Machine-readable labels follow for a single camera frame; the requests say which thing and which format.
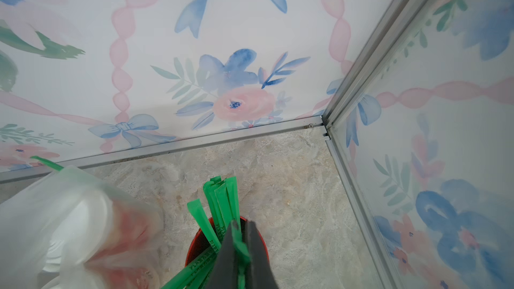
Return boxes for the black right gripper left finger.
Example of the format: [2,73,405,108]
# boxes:
[206,222,239,289]

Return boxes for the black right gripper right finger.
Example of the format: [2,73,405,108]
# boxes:
[244,221,278,289]

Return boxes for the green straw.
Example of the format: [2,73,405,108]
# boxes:
[32,156,64,171]
[230,220,251,289]

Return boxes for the clear plastic carrier bag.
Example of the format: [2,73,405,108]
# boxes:
[1,167,163,288]

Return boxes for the red straw holder cup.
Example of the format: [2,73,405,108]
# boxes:
[185,216,270,266]

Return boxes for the green wrapped straws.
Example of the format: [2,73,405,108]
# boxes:
[163,177,241,288]

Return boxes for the right aluminium corner post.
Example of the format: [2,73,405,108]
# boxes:
[320,0,452,127]

